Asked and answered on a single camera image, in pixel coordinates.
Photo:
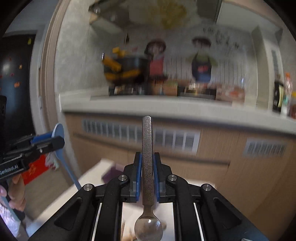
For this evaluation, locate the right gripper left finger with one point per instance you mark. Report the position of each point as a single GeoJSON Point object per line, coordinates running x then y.
{"type": "Point", "coordinates": [137, 165]}

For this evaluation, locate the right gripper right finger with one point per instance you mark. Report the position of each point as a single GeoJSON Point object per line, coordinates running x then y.
{"type": "Point", "coordinates": [157, 175]}

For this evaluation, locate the steel spoon textured handle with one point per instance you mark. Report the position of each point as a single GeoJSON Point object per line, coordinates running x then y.
{"type": "Point", "coordinates": [147, 226]}

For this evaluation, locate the person's left hand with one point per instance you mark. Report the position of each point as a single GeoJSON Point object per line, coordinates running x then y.
{"type": "Point", "coordinates": [16, 192]}

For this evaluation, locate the maroon plastic utensil caddy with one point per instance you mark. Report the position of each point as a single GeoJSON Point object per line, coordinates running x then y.
{"type": "Point", "coordinates": [114, 171]}

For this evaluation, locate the red box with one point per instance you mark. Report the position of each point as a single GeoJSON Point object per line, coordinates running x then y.
{"type": "Point", "coordinates": [36, 169]}

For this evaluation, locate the long silver vent grille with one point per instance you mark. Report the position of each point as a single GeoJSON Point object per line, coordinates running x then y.
{"type": "Point", "coordinates": [175, 140]}

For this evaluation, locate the black cooking pot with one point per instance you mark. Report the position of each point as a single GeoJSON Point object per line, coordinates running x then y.
{"type": "Point", "coordinates": [125, 68]}

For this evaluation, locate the small silver vent grille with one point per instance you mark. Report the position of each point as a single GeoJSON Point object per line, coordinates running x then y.
{"type": "Point", "coordinates": [256, 147]}

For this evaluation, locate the dark sauce bottle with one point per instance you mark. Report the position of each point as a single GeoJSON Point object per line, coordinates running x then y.
{"type": "Point", "coordinates": [278, 94]}

